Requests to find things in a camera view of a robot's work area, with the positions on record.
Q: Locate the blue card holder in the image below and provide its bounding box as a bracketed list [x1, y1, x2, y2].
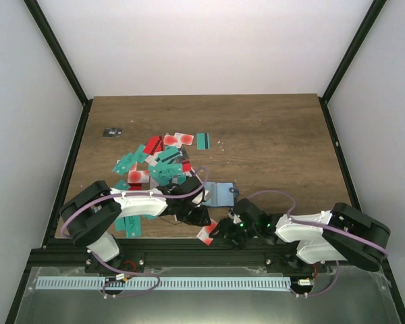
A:
[203, 182, 240, 208]

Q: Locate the red black striped card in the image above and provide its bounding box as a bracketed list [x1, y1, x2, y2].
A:
[143, 136, 165, 155]

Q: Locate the white red blotch card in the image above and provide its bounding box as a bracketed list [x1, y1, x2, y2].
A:
[163, 132, 194, 147]

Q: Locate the white red circle card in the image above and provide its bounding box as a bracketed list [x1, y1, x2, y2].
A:
[196, 224, 217, 246]

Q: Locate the black frame post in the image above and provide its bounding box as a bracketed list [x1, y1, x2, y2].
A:
[323, 0, 387, 101]
[22, 0, 89, 103]

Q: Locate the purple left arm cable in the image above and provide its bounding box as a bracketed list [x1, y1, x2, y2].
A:
[59, 165, 210, 240]

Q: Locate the light blue slotted strip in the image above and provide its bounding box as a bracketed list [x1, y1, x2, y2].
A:
[36, 276, 291, 292]

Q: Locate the black frame post right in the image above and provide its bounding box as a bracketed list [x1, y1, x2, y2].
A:
[323, 0, 387, 101]

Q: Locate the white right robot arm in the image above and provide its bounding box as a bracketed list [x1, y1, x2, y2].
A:
[208, 198, 391, 272]

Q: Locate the teal card black stripe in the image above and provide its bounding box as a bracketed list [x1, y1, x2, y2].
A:
[196, 133, 211, 150]

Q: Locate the black frame post left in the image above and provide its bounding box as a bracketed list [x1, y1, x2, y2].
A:
[22, 0, 89, 103]

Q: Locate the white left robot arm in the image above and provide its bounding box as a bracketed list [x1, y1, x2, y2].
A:
[59, 176, 211, 273]

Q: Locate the teal VIP card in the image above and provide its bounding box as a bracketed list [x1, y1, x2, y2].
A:
[124, 215, 142, 238]

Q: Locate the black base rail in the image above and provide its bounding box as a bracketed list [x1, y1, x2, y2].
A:
[30, 238, 385, 274]

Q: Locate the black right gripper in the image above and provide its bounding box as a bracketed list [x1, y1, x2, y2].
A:
[210, 217, 259, 250]

